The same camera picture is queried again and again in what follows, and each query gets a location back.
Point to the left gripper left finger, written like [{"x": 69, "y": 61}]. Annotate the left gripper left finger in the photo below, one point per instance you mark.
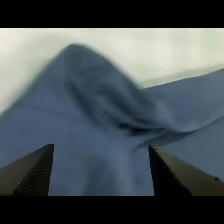
[{"x": 31, "y": 175}]

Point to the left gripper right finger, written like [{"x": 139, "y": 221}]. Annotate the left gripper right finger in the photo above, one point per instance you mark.
[{"x": 176, "y": 176}]

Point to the blue T-shirt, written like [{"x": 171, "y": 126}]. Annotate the blue T-shirt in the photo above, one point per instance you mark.
[{"x": 100, "y": 133}]

